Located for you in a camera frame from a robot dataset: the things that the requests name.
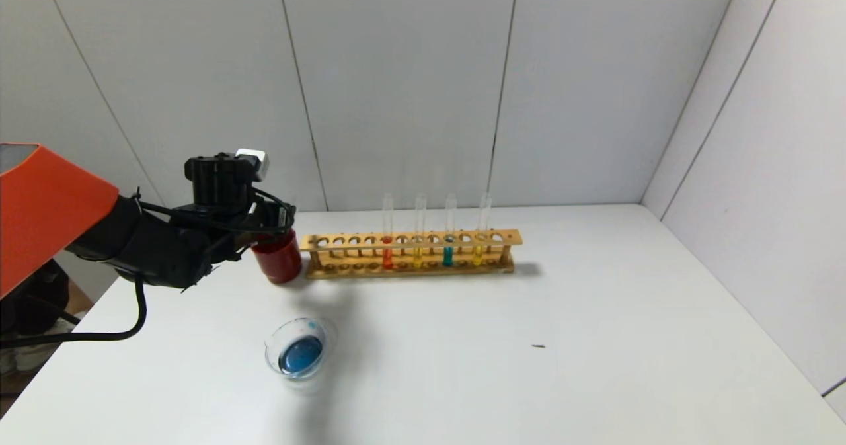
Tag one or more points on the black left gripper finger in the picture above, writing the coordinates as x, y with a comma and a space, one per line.
281, 217
274, 235

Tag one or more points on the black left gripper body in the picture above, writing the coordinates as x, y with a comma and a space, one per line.
283, 218

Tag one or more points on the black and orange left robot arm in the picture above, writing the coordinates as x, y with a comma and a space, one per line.
53, 213

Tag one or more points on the red pigment test tube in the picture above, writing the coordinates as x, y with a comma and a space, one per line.
386, 258

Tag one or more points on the yellow pigment test tube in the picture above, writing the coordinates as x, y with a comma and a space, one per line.
417, 256
477, 255

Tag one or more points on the blue pigment test tube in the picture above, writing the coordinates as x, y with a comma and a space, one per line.
448, 256

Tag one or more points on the wooden test tube rack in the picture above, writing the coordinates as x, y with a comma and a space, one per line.
512, 238

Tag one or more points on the dark red cup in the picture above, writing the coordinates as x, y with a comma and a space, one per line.
281, 266

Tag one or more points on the clear glass beaker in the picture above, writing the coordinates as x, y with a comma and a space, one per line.
301, 356

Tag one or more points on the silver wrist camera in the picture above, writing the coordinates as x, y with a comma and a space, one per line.
254, 162

